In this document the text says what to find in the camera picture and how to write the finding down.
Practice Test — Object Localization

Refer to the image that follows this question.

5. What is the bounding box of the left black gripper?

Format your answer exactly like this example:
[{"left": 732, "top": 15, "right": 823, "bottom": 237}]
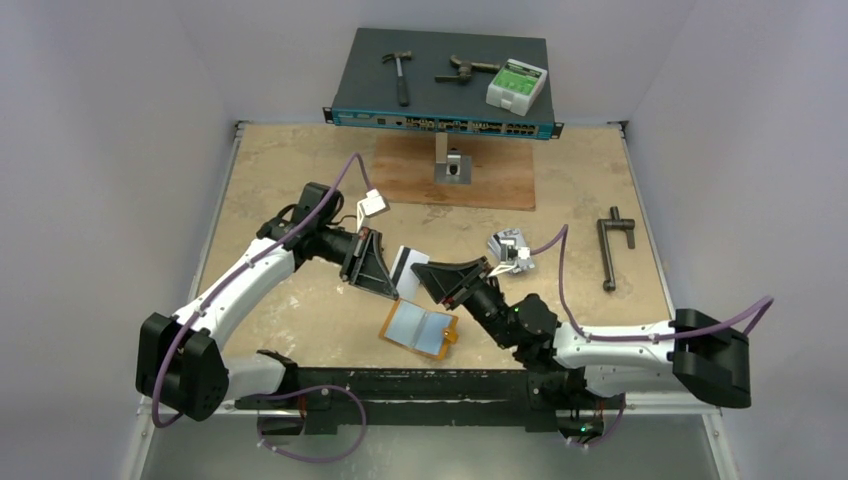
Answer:
[{"left": 317, "top": 225, "right": 398, "bottom": 300}]

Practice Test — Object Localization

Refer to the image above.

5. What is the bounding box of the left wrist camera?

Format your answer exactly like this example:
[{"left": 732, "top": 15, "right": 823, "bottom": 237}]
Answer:
[{"left": 356, "top": 188, "right": 390, "bottom": 232}]

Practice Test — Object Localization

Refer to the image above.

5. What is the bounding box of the blue network switch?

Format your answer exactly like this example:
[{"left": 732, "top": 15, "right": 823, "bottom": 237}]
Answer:
[{"left": 323, "top": 27, "right": 563, "bottom": 140}]

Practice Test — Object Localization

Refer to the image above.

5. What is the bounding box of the orange leather card holder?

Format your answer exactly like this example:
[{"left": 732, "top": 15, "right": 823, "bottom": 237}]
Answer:
[{"left": 378, "top": 299, "right": 459, "bottom": 361}]

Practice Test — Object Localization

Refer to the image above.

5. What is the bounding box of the single white credit card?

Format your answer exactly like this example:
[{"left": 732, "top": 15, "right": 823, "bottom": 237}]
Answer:
[{"left": 390, "top": 245, "right": 430, "bottom": 301}]

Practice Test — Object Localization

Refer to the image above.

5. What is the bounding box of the brass clamp tool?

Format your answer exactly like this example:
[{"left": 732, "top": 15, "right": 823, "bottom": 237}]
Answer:
[{"left": 434, "top": 55, "right": 502, "bottom": 85}]

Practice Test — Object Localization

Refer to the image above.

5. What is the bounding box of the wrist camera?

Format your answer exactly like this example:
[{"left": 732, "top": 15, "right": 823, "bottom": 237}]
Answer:
[
  {"left": 489, "top": 239, "right": 535, "bottom": 277},
  {"left": 356, "top": 188, "right": 390, "bottom": 232}
]

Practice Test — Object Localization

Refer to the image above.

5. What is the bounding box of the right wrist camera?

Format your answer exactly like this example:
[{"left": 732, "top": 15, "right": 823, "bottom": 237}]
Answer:
[{"left": 489, "top": 239, "right": 535, "bottom": 277}]

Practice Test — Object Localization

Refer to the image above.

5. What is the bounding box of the metal stand bracket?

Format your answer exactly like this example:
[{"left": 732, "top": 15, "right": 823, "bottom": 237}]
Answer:
[{"left": 433, "top": 132, "right": 472, "bottom": 185}]

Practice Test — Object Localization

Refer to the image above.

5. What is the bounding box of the white credit card stack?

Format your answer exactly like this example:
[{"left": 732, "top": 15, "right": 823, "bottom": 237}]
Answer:
[{"left": 487, "top": 228, "right": 535, "bottom": 277}]

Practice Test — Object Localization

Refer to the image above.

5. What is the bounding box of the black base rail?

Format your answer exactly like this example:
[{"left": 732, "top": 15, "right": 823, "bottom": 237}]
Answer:
[{"left": 235, "top": 368, "right": 627, "bottom": 439}]

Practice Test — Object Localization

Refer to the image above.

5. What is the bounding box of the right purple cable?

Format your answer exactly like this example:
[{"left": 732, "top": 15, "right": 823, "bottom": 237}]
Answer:
[{"left": 529, "top": 223, "right": 775, "bottom": 450}]

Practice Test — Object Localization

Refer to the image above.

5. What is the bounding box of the plywood board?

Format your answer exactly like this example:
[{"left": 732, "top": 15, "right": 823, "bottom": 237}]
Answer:
[{"left": 370, "top": 134, "right": 536, "bottom": 211}]

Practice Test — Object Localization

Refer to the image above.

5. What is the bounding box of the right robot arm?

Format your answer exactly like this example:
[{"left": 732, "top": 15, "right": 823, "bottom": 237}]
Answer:
[{"left": 411, "top": 258, "right": 752, "bottom": 409}]

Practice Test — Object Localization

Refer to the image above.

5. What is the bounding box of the white green electronic box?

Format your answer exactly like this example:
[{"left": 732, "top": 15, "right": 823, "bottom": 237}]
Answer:
[{"left": 485, "top": 59, "right": 548, "bottom": 116}]

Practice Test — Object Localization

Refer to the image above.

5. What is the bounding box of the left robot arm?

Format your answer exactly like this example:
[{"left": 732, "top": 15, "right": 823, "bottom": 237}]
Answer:
[{"left": 135, "top": 182, "right": 398, "bottom": 421}]

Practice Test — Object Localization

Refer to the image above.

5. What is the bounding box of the small hammer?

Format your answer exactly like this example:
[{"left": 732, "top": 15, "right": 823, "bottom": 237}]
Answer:
[{"left": 381, "top": 50, "right": 413, "bottom": 107}]

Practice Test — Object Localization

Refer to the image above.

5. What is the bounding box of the aluminium frame rail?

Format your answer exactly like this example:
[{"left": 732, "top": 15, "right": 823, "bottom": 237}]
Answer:
[{"left": 129, "top": 121, "right": 248, "bottom": 480}]

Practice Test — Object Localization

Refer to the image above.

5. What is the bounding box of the dark metal T-handle tool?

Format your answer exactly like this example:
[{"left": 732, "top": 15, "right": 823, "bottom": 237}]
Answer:
[{"left": 596, "top": 205, "right": 637, "bottom": 293}]

